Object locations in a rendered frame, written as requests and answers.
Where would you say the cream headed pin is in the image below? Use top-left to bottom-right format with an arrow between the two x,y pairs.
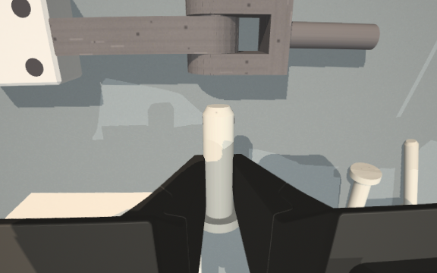
203,104 -> 239,234
347,162 -> 382,208

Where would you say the grey metal clevis fork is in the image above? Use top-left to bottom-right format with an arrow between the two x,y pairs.
185,0 -> 380,75

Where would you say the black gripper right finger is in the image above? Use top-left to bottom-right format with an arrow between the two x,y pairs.
232,154 -> 437,273

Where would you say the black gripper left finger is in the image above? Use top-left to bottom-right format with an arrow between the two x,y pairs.
0,155 -> 206,273

